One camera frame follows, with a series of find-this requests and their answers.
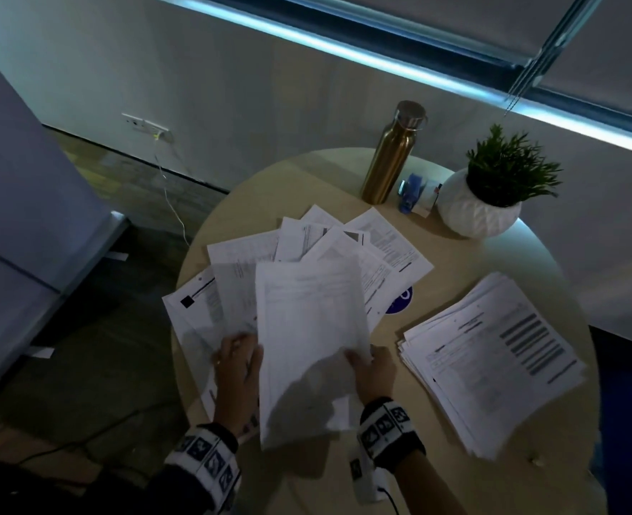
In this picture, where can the person's left hand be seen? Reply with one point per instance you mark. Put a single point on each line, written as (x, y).
(236, 380)

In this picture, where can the person's right hand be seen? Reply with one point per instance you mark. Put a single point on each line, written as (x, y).
(376, 375)

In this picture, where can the person's right thumb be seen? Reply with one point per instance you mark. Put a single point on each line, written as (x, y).
(354, 361)

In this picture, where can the person's left fingers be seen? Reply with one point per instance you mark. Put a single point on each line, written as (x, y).
(229, 349)

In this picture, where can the large white paper sheet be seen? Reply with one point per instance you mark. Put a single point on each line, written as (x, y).
(305, 327)

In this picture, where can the person's left forearm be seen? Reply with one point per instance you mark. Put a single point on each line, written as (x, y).
(179, 496)

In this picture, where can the person's right forearm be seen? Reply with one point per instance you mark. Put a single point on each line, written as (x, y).
(428, 488)

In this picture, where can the round blue sticker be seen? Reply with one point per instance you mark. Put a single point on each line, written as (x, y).
(402, 303)

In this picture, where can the scattered printed papers pile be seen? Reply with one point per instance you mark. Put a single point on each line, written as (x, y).
(391, 246)

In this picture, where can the stack of printed documents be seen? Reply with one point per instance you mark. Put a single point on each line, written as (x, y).
(487, 364)

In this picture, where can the blue stapler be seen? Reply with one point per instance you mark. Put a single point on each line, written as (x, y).
(412, 193)

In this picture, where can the small white card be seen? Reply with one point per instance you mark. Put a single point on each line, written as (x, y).
(428, 198)

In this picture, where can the green plant in white pot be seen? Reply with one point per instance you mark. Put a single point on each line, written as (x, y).
(477, 209)

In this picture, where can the gold metal water bottle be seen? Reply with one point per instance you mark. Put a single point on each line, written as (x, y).
(390, 158)

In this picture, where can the grey partition panel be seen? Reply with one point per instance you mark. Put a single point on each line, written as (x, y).
(26, 209)

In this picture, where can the grey roller blind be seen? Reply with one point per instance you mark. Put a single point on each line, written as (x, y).
(455, 21)
(611, 53)

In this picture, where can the white wrist camera device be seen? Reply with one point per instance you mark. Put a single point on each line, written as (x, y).
(367, 480)

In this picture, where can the white wall socket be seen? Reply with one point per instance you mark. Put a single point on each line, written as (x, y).
(145, 125)

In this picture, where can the dark window frame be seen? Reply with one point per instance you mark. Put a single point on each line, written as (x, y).
(444, 53)

